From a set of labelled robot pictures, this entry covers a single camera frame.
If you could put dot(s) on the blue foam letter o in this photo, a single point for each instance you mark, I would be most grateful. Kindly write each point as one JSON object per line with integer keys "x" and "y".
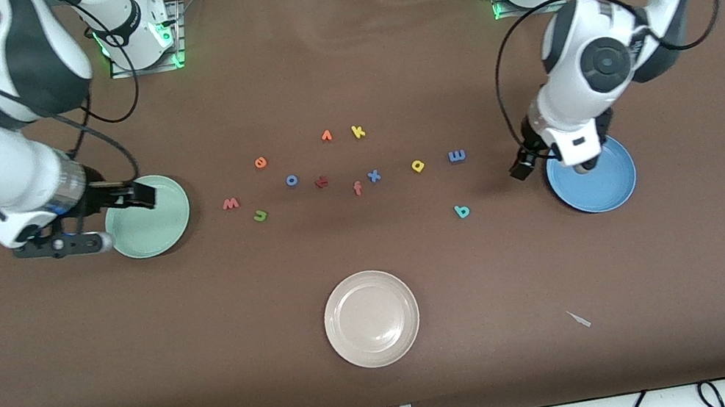
{"x": 288, "y": 181}

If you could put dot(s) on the green foam letter j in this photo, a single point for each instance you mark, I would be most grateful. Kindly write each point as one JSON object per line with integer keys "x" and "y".
{"x": 261, "y": 216}

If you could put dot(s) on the blue plate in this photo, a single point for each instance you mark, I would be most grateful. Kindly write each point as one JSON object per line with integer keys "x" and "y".
{"x": 595, "y": 192}

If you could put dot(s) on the salmon foam letter f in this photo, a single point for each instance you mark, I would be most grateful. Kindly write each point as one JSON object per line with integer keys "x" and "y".
{"x": 358, "y": 189}

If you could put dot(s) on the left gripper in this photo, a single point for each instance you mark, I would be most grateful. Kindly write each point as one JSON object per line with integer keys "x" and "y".
{"x": 531, "y": 145}

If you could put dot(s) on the orange foam letter e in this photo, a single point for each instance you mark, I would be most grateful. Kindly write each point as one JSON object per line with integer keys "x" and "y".
{"x": 261, "y": 163}

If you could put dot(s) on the light green plate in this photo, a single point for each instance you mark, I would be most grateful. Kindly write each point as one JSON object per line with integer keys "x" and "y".
{"x": 151, "y": 233}

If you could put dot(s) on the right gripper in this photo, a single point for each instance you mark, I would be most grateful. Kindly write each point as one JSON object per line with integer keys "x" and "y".
{"x": 100, "y": 196}

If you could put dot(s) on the orange letter v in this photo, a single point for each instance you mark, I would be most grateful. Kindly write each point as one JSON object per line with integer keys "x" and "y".
{"x": 327, "y": 137}

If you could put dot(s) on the yellow foam letter d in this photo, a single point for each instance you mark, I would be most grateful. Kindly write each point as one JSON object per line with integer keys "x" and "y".
{"x": 423, "y": 164}

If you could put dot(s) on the blue foam letter m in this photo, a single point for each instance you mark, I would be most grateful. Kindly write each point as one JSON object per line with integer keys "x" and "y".
{"x": 457, "y": 156}

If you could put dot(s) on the red foam letter w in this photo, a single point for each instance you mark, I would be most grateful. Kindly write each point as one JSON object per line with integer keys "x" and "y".
{"x": 231, "y": 205}

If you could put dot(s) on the brown paper table cover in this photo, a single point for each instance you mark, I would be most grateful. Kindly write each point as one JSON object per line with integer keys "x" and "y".
{"x": 394, "y": 384}

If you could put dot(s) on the blue foam letter x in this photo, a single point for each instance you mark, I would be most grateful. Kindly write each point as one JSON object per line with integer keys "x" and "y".
{"x": 373, "y": 176}

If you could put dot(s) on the teal foam letter b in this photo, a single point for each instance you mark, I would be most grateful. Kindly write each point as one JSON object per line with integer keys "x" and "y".
{"x": 458, "y": 210}

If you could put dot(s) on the beige plate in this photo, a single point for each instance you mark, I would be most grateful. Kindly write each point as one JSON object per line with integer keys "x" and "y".
{"x": 371, "y": 317}

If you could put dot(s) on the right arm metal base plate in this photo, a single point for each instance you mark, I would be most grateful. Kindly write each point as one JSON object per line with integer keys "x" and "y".
{"x": 148, "y": 68}

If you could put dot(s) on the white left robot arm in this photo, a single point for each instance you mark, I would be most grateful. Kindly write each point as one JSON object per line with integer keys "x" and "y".
{"x": 599, "y": 65}

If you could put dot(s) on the dark red foam letter t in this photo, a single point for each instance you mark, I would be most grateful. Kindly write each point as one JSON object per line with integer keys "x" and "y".
{"x": 322, "y": 182}

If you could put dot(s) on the small white paper scrap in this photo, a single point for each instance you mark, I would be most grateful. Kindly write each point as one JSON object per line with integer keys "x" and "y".
{"x": 581, "y": 320}

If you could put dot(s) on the yellow foam letter k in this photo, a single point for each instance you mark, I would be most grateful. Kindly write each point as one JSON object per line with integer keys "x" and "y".
{"x": 356, "y": 132}

